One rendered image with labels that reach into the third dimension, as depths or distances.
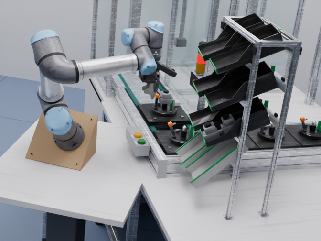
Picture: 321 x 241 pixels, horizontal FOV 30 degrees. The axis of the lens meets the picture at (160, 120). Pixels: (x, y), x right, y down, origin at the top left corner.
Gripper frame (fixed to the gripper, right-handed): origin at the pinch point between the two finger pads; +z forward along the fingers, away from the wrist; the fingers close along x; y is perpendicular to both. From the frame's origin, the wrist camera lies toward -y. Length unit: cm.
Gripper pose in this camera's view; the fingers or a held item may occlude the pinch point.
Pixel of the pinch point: (153, 96)
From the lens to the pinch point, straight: 278.7
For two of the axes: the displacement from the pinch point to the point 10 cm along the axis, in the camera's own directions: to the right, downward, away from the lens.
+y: -9.5, 0.4, -3.0
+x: 2.9, 4.3, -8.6
